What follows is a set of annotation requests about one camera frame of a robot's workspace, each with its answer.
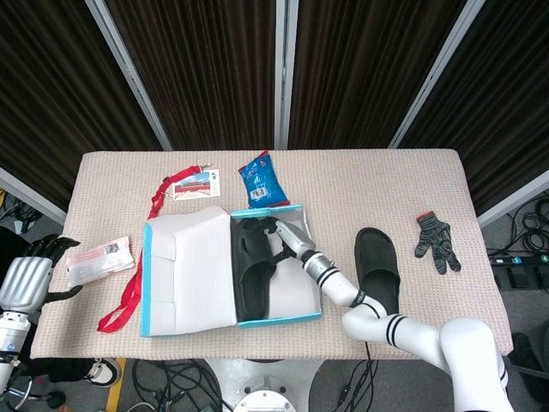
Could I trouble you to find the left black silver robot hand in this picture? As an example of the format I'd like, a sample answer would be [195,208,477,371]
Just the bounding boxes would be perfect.
[0,234,83,312]

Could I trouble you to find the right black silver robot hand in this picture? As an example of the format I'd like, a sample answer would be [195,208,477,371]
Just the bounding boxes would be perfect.
[264,216,317,264]

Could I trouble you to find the black rubber slipper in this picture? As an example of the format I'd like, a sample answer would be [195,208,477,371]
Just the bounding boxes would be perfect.
[231,217,282,319]
[353,227,401,317]

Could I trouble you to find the teal white cardboard shoe box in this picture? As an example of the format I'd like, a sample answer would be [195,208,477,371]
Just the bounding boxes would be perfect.
[140,203,323,339]

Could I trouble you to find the blue snack bag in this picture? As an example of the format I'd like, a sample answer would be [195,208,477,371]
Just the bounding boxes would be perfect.
[238,149,290,208]

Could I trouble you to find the pink white plastic packet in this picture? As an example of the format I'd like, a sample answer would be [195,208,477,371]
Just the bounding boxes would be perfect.
[64,235,136,288]

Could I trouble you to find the beige woven tablecloth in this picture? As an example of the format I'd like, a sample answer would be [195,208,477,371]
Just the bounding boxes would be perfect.
[32,148,514,361]

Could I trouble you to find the photo badge card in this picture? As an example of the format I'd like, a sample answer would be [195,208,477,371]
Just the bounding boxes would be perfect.
[171,168,221,202]

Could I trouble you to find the black white sneaker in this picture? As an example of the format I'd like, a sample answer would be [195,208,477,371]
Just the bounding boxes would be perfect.
[83,357,120,386]

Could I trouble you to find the grey striped work glove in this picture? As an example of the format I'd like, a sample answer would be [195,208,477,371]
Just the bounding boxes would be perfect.
[413,210,462,276]

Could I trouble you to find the dark brown partition panel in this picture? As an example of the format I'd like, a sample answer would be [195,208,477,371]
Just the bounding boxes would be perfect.
[287,0,468,150]
[398,0,549,215]
[0,0,162,211]
[105,0,278,151]

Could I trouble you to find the tangled black floor cables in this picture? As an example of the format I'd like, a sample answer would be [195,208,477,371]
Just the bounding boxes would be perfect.
[488,195,549,258]
[0,188,39,235]

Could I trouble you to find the grey metal partition rail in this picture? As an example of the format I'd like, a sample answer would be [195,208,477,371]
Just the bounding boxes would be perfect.
[0,166,68,225]
[477,169,549,228]

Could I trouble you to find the red lanyard strap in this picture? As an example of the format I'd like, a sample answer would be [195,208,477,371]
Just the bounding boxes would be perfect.
[97,161,214,334]

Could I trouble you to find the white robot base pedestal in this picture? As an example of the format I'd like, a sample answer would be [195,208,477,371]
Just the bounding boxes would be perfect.
[201,358,323,412]

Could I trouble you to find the black cable with inline switch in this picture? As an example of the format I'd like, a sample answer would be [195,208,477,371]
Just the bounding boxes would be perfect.
[334,359,381,412]

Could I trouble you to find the grey metal partition post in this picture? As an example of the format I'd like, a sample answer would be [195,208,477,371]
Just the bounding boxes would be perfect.
[84,0,172,151]
[388,0,488,149]
[273,0,300,150]

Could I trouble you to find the black floor cable bundle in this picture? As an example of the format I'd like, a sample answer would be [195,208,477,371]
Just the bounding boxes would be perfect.
[130,359,224,412]

